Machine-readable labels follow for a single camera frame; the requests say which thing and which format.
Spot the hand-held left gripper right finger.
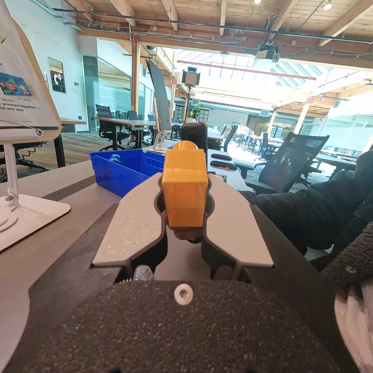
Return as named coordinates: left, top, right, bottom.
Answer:
left=201, top=174, right=274, bottom=270

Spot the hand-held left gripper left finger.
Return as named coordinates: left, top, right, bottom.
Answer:
left=93, top=173, right=168, bottom=277

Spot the blue bin for built steps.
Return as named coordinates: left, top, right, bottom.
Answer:
left=89, top=149, right=166, bottom=198

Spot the yellow two-stud mega block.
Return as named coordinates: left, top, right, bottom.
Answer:
left=161, top=140, right=209, bottom=228

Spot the person's right forearm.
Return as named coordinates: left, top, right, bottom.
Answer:
left=239, top=150, right=373, bottom=263

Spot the person's right hand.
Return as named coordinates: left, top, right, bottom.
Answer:
left=163, top=210, right=203, bottom=242

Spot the wooden board stand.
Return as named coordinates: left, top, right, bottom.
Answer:
left=153, top=98, right=172, bottom=152

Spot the LED panel light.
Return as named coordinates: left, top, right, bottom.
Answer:
left=182, top=67, right=201, bottom=123

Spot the black flag panel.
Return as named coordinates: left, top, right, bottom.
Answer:
left=145, top=60, right=172, bottom=132

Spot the long wooden desk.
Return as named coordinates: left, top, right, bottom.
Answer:
left=95, top=117, right=156, bottom=146

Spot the black mesh office chair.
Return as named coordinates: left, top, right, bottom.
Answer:
left=258, top=132, right=330, bottom=194

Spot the instruction sheet on white stand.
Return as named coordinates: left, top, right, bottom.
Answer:
left=0, top=0, right=71, bottom=252

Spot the ceiling projector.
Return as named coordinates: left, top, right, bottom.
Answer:
left=254, top=44, right=280, bottom=63

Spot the dark knit cardigan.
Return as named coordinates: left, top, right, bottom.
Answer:
left=319, top=204, right=373, bottom=295

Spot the wooden desk behind stand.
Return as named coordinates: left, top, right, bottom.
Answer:
left=54, top=118, right=88, bottom=168

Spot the light grey garment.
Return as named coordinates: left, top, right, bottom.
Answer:
left=335, top=284, right=373, bottom=354

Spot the printed instruction sheet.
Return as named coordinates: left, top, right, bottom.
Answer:
left=0, top=0, right=59, bottom=129

